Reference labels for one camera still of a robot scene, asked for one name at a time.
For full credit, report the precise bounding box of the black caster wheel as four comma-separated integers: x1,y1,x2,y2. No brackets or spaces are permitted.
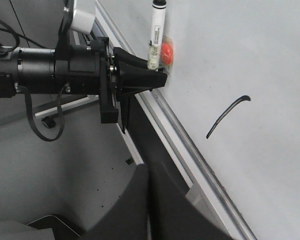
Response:
41,116,56,129

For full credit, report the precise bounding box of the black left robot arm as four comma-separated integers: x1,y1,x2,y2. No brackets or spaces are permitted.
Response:
0,37,167,240

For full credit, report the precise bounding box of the white whiteboard with aluminium frame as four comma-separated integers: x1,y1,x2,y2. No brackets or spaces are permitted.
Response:
94,0,300,240

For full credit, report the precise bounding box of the black flat ribbon cable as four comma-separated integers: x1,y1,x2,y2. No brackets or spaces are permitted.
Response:
14,83,71,143

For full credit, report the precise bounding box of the white black whiteboard marker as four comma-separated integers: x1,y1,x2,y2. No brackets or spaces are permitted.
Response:
147,0,167,71

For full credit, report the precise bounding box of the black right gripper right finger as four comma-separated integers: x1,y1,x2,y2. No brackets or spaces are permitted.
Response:
149,166,231,240

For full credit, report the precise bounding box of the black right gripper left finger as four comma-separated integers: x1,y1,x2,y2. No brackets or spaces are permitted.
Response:
80,164,149,240

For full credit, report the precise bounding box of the red round magnet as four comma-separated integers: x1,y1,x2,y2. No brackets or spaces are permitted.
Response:
159,35,174,73

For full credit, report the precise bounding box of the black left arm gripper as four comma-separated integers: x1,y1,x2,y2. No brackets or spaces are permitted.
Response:
54,37,168,133

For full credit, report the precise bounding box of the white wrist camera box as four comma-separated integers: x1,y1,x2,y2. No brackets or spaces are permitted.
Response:
63,0,96,35

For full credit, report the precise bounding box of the grey metal pegboard stand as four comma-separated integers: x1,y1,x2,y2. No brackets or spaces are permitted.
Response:
32,14,206,201

